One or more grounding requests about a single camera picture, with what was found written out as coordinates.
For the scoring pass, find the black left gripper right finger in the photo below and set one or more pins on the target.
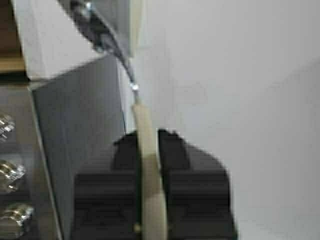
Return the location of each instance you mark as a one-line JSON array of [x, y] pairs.
[[198, 191]]

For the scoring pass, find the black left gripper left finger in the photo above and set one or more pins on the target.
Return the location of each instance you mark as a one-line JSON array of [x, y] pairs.
[[107, 201]]

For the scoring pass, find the white frying pan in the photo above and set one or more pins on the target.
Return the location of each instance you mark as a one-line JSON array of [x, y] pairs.
[[105, 40]]

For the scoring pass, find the black glass stove with oven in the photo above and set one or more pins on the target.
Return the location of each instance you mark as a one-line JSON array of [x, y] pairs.
[[60, 123]]

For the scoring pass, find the right chrome stove knob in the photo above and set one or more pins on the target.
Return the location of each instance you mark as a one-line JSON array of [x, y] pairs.
[[15, 220]]

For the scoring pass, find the chrome stove knob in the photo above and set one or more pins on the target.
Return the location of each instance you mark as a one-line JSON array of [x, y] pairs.
[[7, 127], [15, 220], [11, 176]]

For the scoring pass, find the middle chrome stove knob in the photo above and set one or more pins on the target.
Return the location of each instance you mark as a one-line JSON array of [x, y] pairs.
[[11, 176]]

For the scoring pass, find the left chrome stove knob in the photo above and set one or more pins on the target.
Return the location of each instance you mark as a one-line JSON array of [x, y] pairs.
[[7, 127]]

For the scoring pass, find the wooden lower kitchen cabinet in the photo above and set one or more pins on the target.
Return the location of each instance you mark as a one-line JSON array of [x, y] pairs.
[[11, 56]]

